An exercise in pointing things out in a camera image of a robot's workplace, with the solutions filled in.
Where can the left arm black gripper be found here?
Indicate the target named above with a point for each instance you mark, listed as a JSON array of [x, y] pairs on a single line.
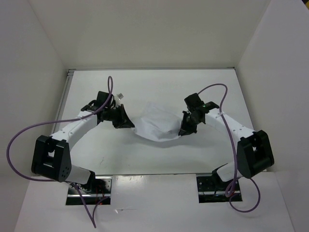
[[123, 121]]

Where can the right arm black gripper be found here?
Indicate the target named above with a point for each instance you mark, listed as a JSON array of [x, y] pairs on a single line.
[[184, 131]]

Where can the white fabric skirt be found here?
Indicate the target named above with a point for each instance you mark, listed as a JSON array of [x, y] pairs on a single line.
[[157, 123]]

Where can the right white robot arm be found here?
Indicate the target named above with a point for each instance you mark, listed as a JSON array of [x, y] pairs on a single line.
[[252, 149]]

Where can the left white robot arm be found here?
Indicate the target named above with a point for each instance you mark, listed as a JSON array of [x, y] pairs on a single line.
[[52, 158]]

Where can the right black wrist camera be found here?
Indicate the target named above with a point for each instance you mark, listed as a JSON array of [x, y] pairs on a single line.
[[193, 101]]

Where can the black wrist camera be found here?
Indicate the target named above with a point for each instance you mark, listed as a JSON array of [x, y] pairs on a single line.
[[102, 99], [193, 101]]

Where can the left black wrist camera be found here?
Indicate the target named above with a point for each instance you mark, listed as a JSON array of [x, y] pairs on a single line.
[[102, 99]]

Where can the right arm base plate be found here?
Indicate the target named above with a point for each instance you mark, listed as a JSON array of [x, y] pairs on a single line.
[[211, 191]]

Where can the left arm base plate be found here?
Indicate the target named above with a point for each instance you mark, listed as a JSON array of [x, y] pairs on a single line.
[[99, 193]]

